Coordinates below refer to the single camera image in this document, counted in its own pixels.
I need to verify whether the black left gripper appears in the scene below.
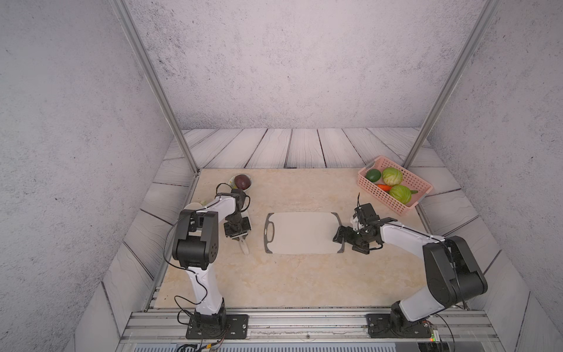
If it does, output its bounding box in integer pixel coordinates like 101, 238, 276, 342
224, 216, 252, 240

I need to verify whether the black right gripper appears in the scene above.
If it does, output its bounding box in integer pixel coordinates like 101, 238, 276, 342
331, 224, 372, 254

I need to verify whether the white grey-rimmed cutting board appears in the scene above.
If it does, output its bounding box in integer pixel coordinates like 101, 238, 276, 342
263, 212, 345, 255

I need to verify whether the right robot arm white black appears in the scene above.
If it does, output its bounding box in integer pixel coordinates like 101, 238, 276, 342
333, 218, 488, 333

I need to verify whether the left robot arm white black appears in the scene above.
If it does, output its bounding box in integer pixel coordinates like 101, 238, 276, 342
172, 190, 252, 331

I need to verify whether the small floral bowl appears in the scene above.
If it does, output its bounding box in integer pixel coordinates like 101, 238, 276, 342
228, 174, 239, 190

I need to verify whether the dark purple fruit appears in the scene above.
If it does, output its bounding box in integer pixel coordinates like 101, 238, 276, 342
233, 174, 252, 190

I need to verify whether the light green mug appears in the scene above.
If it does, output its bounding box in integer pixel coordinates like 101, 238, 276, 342
184, 202, 205, 211

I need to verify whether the orange carrot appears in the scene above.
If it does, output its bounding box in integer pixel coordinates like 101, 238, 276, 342
376, 184, 392, 192

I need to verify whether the green cabbage front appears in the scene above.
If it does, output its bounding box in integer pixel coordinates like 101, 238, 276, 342
389, 185, 413, 205

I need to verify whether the green cabbage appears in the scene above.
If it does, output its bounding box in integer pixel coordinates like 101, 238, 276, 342
381, 167, 403, 186
389, 185, 413, 205

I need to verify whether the dark green avocado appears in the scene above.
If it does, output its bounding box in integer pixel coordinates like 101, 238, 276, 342
365, 169, 382, 183

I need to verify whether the green cabbage back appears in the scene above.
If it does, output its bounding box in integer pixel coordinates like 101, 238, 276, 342
381, 167, 403, 186

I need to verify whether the pink plastic basket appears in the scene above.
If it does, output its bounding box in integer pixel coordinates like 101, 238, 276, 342
357, 156, 433, 216

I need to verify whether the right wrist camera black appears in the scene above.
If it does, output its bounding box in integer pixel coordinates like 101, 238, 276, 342
353, 203, 381, 228

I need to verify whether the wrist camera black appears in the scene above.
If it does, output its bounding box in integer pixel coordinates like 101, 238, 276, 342
230, 189, 251, 215
353, 203, 381, 228

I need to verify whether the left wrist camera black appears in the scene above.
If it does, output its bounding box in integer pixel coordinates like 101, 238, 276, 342
230, 189, 251, 215

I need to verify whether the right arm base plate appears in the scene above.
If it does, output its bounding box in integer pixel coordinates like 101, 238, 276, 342
366, 313, 433, 339

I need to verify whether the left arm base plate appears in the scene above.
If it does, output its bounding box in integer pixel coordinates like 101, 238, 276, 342
186, 313, 249, 340

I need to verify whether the aluminium rail frame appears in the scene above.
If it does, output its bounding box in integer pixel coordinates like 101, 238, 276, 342
117, 307, 504, 351

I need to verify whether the right metal corner post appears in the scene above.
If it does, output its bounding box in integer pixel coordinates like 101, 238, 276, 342
403, 0, 500, 169

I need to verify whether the metal corner post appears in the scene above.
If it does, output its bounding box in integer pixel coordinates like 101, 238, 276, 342
403, 0, 500, 169
110, 0, 200, 175

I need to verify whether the left metal corner post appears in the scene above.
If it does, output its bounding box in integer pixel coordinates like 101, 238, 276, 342
110, 0, 200, 175

